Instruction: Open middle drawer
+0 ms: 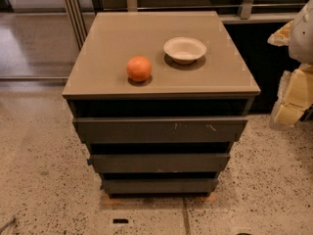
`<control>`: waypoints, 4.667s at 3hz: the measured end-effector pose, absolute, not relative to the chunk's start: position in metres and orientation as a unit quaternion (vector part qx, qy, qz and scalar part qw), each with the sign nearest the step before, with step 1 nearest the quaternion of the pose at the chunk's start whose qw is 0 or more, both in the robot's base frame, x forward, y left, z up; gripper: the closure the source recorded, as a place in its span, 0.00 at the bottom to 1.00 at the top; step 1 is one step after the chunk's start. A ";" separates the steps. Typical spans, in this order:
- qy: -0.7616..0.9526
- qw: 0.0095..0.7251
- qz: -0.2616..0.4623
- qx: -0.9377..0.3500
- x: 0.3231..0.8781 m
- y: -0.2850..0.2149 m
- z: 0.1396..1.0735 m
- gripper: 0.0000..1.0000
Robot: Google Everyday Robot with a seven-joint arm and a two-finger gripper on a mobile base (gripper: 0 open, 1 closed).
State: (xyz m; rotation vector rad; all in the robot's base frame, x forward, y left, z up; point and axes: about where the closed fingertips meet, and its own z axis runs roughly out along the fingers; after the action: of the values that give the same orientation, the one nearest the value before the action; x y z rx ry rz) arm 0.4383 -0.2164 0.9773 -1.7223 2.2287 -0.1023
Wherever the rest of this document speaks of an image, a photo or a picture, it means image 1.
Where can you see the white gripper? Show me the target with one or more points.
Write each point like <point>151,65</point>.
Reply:
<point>303,39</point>

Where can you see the grey drawer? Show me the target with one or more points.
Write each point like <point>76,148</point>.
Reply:
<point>159,163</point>
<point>158,186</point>
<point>159,129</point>

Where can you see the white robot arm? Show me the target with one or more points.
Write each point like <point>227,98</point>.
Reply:
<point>300,49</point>

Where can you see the grey drawer cabinet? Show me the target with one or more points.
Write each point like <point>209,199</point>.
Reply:
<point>219,84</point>

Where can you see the grey bottom drawer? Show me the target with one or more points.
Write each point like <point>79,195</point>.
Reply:
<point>158,186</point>

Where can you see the grey top drawer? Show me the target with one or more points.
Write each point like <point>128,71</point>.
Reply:
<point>159,129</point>

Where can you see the white paper bowl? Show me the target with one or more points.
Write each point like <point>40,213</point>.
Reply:
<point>184,50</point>

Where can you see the orange fruit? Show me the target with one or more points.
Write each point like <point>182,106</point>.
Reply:
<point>139,68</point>

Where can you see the metal window frame post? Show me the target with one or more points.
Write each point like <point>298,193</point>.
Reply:
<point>77,22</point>

